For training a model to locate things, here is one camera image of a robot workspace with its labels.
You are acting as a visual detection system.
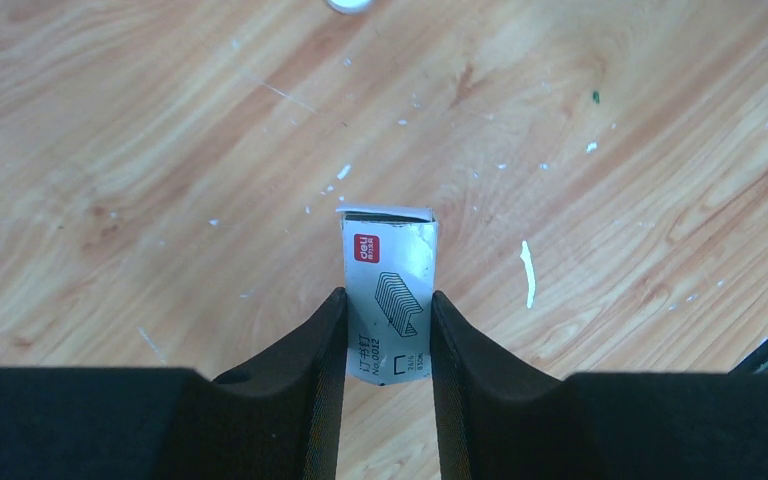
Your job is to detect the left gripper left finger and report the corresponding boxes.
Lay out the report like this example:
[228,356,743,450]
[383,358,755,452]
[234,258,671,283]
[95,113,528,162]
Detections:
[0,288,348,479]

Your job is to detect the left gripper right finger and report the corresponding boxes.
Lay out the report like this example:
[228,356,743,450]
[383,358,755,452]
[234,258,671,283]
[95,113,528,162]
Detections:
[430,292,768,479]

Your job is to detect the white staple box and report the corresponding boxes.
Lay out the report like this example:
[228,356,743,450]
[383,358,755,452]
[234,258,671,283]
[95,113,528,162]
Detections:
[337,203,438,386]

